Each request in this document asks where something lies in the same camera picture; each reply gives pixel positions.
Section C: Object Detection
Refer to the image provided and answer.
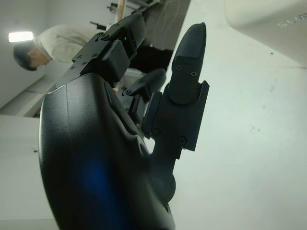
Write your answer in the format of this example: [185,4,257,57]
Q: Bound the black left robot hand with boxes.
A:
[37,13,210,230]

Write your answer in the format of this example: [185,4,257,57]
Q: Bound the person, beige sweater, black trousers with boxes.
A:
[13,23,174,72]

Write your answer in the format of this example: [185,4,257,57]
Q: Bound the white two-slot toaster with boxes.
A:
[224,0,307,68]

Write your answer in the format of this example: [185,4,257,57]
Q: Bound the rectangular ceiling light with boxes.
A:
[8,31,34,44]

